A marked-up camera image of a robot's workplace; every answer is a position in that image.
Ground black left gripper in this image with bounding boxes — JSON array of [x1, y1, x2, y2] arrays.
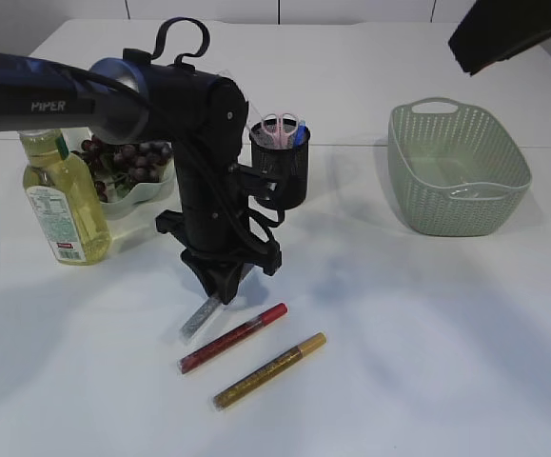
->
[[156, 164, 284, 305]]

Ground silver glitter pen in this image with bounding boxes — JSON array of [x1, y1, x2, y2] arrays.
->
[[180, 294, 221, 341]]

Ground red glitter pen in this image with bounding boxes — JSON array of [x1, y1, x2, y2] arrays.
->
[[178, 303, 288, 374]]

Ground gold glitter pen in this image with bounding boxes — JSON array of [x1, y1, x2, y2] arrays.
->
[[212, 332, 327, 410]]

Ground purple artificial grape bunch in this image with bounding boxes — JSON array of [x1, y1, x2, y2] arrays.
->
[[70, 134, 173, 204]]

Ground blue scissors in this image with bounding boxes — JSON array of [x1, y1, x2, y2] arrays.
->
[[292, 120, 307, 148]]

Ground pink scissors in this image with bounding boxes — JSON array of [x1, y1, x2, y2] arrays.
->
[[261, 112, 300, 149]]

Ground clear plastic ruler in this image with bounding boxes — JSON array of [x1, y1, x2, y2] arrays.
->
[[218, 69, 262, 133]]

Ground yellow tea drink bottle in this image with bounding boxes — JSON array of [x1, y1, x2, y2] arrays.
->
[[19, 129, 111, 266]]

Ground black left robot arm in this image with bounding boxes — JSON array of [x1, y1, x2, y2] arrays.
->
[[0, 50, 282, 303]]

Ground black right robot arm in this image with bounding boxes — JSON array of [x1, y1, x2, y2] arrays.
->
[[448, 0, 551, 76]]

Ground green wavy plastic plate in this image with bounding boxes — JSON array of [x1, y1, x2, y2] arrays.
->
[[64, 130, 175, 217]]

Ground black mesh pen holder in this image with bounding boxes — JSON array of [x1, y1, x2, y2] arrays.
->
[[249, 121, 310, 210]]

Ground green woven plastic basket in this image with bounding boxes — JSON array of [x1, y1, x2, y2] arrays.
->
[[387, 97, 532, 237]]

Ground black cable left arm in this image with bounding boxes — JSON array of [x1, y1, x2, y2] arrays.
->
[[0, 17, 288, 268]]

